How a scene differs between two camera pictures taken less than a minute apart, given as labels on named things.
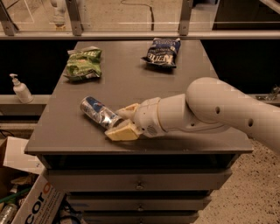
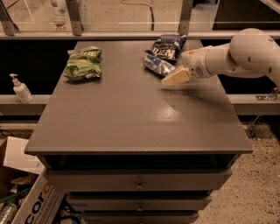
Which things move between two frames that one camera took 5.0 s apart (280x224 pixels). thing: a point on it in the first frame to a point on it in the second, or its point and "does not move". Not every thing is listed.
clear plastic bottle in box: (8, 213) does not move
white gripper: (148, 117) to (194, 63)
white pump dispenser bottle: (21, 91) does not move
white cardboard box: (42, 202) does not move
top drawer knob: (139, 186) does not move
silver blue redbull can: (100, 113) to (158, 65)
